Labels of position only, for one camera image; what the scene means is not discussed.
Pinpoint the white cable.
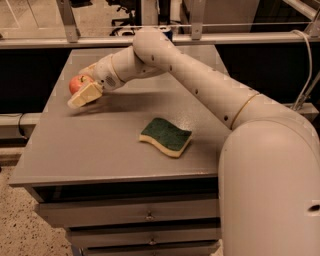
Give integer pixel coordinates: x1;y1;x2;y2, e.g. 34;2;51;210
290;29;314;111

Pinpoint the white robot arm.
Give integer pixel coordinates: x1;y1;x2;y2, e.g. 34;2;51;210
68;27;320;256

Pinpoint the grey drawer cabinet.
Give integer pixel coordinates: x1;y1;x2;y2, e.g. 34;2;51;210
8;44;234;256

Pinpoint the grey drawer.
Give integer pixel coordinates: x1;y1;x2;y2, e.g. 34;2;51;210
84;241;219;256
67;226;221;248
36;196;219;228

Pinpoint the grey metal railing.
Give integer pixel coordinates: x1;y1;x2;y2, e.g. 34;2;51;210
0;0;319;49

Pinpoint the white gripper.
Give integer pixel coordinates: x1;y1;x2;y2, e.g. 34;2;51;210
68;54;124;109

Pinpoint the black office chair base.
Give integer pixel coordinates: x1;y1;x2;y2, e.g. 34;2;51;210
105;0;138;36

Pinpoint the bottom grey drawer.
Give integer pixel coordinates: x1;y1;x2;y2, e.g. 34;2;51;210
84;241;219;256

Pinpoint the middle grey drawer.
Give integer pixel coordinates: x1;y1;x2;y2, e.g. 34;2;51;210
67;226;221;248

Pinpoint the red apple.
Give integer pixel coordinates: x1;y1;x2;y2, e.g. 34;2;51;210
69;75;93;94

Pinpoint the top grey drawer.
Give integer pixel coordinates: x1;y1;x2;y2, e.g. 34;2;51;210
36;196;219;228

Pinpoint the blue soda can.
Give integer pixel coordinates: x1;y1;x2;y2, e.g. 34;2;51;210
159;26;173;40

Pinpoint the green yellow sponge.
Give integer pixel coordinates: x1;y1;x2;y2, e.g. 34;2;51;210
139;118;192;158

